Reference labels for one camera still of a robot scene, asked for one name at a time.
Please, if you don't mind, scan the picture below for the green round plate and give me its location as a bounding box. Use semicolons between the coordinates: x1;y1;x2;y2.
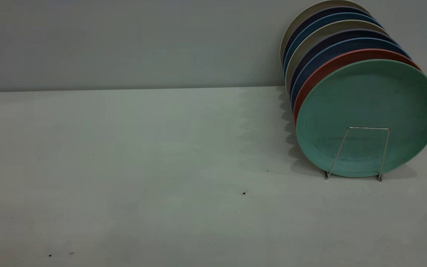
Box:
295;59;427;178

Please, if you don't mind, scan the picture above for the pink round plate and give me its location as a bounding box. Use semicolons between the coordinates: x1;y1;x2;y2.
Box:
293;48;422;125

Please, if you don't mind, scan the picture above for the blue round plate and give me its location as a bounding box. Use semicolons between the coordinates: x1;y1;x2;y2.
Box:
283;12;384;76
291;37;410;112

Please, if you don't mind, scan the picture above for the beige round plate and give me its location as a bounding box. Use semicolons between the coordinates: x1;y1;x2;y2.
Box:
279;0;370;69
285;20;390;93

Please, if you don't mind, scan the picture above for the dark purple round plate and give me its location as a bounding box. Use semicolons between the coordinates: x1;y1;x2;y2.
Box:
282;6;373;69
289;29;399;99

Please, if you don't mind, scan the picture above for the metal wire plate rack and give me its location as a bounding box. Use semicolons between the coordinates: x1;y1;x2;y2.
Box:
322;126;391;182

